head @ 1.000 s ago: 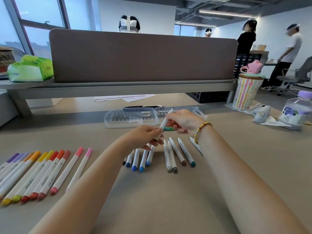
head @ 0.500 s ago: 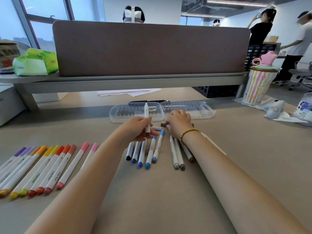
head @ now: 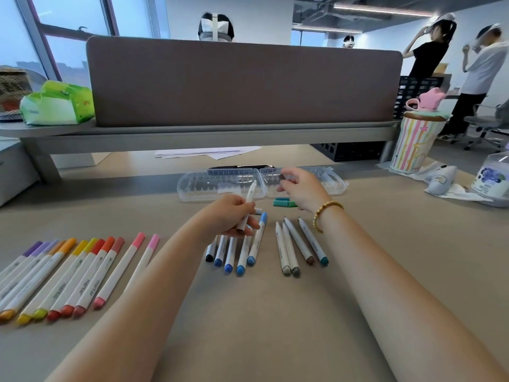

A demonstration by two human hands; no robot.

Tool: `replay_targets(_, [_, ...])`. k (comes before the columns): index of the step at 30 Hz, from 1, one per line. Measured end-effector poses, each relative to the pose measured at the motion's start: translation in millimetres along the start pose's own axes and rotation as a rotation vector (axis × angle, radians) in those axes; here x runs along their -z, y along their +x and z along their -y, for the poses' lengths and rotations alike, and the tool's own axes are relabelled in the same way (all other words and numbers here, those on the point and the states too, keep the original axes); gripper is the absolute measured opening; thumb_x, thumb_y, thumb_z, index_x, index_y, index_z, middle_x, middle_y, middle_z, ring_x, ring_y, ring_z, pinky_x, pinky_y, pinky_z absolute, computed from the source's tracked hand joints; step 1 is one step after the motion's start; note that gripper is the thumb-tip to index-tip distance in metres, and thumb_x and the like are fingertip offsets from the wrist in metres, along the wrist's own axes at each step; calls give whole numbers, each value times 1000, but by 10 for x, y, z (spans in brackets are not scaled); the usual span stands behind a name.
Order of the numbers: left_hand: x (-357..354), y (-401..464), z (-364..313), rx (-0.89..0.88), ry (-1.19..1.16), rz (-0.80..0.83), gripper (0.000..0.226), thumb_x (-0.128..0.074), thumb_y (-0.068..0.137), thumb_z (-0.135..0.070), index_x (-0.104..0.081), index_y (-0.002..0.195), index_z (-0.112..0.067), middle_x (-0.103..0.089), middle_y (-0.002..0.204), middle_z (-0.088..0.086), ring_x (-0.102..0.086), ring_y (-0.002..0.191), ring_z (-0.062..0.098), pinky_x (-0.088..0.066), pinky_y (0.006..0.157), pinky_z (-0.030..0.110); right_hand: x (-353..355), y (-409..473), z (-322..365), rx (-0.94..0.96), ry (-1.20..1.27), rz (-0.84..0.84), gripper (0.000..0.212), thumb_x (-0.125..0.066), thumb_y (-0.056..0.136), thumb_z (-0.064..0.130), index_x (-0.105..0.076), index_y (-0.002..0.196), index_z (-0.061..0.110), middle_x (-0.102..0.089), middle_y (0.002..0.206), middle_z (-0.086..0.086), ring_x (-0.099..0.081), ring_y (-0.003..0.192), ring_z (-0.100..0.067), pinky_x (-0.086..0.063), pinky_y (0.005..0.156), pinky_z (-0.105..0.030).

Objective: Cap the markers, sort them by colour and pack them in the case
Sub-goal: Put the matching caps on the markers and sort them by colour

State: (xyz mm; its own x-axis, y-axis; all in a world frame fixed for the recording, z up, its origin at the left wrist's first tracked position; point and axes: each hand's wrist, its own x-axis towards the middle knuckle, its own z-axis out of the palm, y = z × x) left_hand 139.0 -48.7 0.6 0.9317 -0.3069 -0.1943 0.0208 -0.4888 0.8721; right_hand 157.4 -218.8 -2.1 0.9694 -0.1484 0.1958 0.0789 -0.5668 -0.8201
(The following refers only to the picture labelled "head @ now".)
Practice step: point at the linear ceiling light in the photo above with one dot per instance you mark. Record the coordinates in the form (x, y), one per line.
(381, 9)
(326, 29)

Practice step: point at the black plastic file rack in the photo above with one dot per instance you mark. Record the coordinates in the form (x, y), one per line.
(409, 91)

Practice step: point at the black smartphone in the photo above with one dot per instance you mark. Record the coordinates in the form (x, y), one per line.
(238, 167)

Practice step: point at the brown-ended white marker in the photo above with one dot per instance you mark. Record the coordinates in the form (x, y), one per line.
(250, 190)

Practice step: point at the black mesh pen holder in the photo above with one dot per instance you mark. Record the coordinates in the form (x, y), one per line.
(14, 95)

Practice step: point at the white desk organizer box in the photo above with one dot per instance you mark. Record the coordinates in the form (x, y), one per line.
(16, 175)

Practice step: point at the brown fabric desk divider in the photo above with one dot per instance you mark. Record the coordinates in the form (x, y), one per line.
(242, 81)

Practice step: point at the papers with orange sheet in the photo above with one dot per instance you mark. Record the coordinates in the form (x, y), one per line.
(206, 153)

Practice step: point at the clear bottle purple cap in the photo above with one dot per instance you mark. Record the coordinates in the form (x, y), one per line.
(491, 179)

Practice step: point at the person's right forearm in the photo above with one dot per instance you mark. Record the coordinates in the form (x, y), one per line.
(405, 310)

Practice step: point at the dark window frame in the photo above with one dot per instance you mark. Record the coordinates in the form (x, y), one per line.
(71, 33)

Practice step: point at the person's left hand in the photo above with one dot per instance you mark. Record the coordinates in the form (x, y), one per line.
(226, 216)

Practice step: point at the brown marker cap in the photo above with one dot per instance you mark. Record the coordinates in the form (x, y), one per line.
(282, 177)

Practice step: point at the clear plastic marker case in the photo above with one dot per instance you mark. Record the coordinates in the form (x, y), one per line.
(206, 186)

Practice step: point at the striped tumbler pink lid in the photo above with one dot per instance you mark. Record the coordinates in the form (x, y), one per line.
(413, 143)

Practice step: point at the group of cool-coloured white markers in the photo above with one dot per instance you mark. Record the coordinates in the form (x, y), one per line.
(256, 242)

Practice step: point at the white plush toy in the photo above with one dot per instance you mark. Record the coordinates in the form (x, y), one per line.
(441, 180)

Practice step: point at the person's left forearm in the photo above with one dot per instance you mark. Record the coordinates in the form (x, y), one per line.
(127, 314)

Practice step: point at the white tissue paper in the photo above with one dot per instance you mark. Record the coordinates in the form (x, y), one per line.
(461, 192)

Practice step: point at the group of warm-coloured white markers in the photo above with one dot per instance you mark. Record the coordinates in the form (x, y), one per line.
(118, 270)

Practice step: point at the grey desk riser shelf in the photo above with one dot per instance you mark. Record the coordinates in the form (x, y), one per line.
(199, 137)

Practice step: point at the person's right hand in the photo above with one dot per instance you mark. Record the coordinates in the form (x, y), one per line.
(308, 190)

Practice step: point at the green tissue pack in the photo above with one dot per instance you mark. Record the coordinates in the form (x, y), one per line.
(55, 105)

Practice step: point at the group of cool-coloured marker caps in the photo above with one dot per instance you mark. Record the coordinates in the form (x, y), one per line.
(282, 202)

